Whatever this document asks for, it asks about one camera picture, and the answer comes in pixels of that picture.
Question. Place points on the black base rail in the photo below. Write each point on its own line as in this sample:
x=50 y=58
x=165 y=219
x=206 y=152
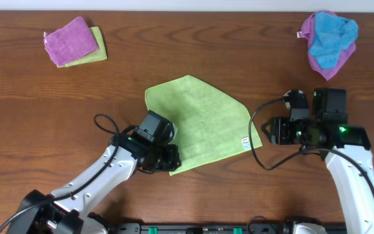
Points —
x=257 y=224

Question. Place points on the light green microfiber cloth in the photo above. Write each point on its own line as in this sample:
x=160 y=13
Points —
x=211 y=125

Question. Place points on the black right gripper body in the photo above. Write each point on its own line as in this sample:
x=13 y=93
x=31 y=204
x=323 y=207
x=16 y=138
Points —
x=276 y=130

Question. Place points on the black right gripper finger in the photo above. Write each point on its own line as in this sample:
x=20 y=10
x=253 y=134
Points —
x=267 y=124
x=267 y=134

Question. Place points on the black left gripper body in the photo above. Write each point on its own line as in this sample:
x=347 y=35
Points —
x=169 y=156

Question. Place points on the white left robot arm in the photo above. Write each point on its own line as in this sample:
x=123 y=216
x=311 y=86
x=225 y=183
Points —
x=146 y=147

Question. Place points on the folded green cloth under purple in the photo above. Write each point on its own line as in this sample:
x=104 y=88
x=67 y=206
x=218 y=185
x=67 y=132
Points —
x=95 y=56

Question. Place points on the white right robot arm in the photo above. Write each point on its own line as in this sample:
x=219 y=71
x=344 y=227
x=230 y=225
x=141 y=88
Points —
x=347 y=155

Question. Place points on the crumpled purple cloth under blue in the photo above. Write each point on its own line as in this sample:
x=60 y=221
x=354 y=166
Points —
x=307 y=32

